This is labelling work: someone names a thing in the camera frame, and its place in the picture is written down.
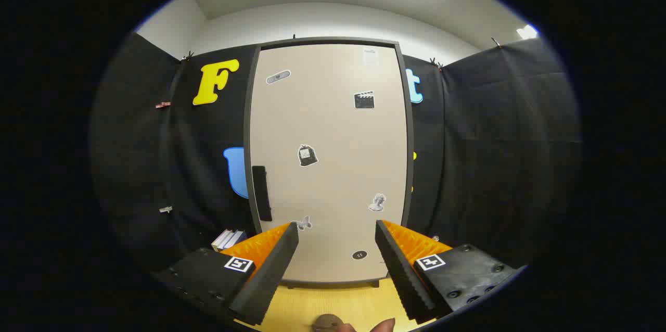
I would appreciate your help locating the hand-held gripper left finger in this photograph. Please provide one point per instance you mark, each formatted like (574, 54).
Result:
(270, 275)

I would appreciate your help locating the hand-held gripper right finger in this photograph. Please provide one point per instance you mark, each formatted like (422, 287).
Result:
(403, 275)

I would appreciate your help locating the brown plush shoe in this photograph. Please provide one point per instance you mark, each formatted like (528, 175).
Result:
(328, 323)

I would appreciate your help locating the grey shoe cabinet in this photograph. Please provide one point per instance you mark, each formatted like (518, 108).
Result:
(328, 40)

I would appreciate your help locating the stack of books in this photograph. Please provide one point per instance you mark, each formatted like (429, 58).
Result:
(228, 239)

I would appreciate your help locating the black backdrop cloth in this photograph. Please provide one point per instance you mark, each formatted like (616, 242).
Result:
(494, 155)

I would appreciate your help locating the small ceiling light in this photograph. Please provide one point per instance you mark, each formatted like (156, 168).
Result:
(526, 32)

